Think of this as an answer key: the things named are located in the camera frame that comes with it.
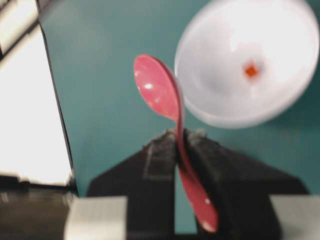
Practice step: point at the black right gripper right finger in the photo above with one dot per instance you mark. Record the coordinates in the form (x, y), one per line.
(240, 188)

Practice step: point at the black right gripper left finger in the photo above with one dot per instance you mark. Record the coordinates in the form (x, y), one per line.
(147, 179)

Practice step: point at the red plastic spoon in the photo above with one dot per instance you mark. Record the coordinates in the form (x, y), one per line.
(161, 91)

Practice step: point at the small red block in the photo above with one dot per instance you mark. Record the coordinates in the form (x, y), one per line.
(251, 70)

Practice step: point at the white round bowl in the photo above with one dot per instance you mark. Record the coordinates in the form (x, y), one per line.
(281, 36)

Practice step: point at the black table edge strip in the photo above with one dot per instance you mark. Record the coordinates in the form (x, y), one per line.
(43, 8)

